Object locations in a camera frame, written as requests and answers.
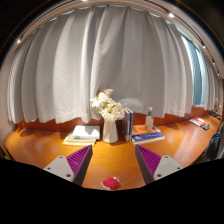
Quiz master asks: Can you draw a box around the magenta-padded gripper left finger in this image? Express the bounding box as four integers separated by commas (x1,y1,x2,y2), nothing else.
43,144,94,187

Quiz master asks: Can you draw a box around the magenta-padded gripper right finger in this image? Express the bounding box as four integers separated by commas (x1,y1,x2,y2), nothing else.
134,144,184,186

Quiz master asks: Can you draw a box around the yellow flat book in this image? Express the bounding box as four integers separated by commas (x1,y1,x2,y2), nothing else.
62,136,97,147

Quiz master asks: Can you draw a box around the thin grey book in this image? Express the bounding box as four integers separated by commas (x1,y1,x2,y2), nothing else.
67,133,98,144

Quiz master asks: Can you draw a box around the pale flat book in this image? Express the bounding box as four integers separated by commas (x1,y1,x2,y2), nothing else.
132,135,166,145

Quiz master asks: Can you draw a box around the blue flat book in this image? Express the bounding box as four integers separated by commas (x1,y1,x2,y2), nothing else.
131,132,165,142

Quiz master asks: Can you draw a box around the thick white book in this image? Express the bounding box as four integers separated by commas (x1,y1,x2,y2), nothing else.
71,125,101,141

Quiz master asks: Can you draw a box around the orange flat book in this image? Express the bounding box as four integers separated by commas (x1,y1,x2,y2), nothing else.
132,124,160,136

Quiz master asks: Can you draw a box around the clear bottle with green label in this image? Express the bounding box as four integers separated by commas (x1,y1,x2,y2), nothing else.
144,106,155,132

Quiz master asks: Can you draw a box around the blue upright book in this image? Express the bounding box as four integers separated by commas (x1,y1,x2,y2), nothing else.
128,109,135,142

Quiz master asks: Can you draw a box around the red book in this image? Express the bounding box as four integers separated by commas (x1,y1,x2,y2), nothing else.
188,117,208,128

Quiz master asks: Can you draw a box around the dark upright book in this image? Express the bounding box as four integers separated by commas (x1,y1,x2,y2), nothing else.
121,107,132,142

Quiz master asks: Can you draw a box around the wooden chair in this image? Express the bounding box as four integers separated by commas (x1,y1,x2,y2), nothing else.
0,139,13,160

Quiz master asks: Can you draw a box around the white ceramic vase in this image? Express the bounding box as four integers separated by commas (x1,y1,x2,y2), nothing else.
102,118,119,144

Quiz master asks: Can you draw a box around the white flower bouquet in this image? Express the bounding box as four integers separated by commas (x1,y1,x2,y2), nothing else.
89,88,126,123

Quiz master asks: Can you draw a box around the white curtain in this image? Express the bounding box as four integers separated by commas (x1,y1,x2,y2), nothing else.
7,4,194,124

